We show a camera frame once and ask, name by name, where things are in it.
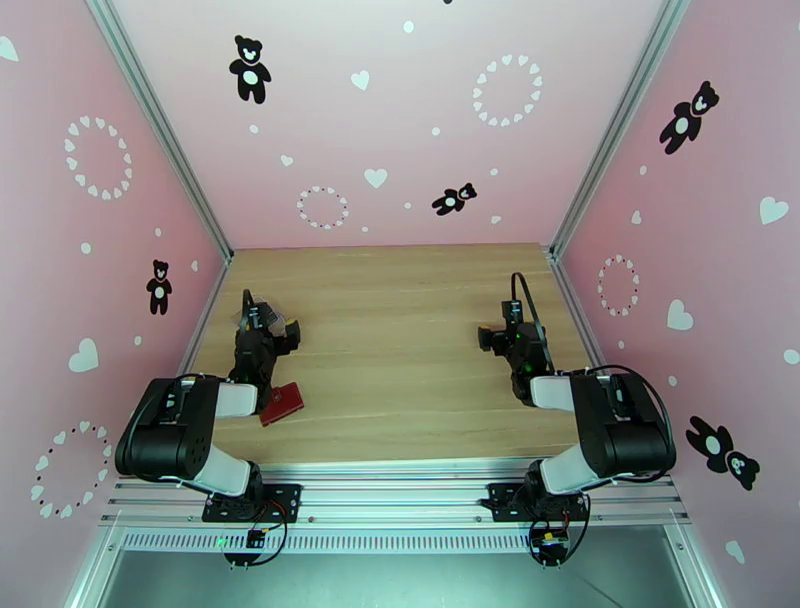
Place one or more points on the clear plastic card box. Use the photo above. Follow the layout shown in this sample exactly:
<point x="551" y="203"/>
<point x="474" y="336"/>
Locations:
<point x="272" y="312"/>

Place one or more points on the red leather card holder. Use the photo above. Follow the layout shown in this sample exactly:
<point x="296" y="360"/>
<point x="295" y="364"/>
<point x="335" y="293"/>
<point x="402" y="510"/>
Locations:
<point x="282" y="405"/>

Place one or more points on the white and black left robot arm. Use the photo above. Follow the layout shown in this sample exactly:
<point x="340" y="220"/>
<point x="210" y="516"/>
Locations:
<point x="162" y="444"/>

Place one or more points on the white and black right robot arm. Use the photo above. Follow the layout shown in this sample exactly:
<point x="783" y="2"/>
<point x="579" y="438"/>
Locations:
<point x="625" y="437"/>

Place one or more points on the left base power wiring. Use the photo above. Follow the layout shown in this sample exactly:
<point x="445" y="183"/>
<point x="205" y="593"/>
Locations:
<point x="255" y="537"/>

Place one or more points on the base power wiring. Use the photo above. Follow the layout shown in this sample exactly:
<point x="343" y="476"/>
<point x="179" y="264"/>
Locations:
<point x="255" y="537"/>
<point x="550" y="542"/>

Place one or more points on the right base power wiring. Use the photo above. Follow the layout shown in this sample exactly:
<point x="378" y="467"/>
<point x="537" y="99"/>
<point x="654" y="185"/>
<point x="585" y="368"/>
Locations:
<point x="550" y="542"/>

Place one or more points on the perforated metal strip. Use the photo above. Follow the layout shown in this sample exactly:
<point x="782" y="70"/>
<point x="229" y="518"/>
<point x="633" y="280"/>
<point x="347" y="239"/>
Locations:
<point x="375" y="542"/>

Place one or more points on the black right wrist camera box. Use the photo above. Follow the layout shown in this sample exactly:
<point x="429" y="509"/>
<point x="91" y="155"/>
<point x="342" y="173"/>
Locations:
<point x="512" y="310"/>

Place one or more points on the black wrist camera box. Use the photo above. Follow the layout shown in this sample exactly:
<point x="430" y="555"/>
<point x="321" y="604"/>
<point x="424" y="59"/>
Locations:
<point x="252" y="317"/>
<point x="512" y="310"/>

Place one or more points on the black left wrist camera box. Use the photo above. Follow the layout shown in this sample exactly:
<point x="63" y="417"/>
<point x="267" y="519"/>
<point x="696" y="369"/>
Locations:
<point x="252" y="317"/>

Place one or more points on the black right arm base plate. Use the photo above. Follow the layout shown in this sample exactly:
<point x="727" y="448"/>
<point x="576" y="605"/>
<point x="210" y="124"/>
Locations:
<point x="503" y="500"/>

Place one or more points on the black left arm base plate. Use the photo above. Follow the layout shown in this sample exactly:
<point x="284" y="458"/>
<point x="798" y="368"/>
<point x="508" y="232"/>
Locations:
<point x="281" y="500"/>

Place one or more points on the aluminium front frame rail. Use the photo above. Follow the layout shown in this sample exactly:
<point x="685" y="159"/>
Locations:
<point x="387" y="494"/>

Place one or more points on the aluminium frame post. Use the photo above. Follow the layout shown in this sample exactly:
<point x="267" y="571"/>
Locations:
<point x="615" y="125"/>
<point x="156" y="119"/>

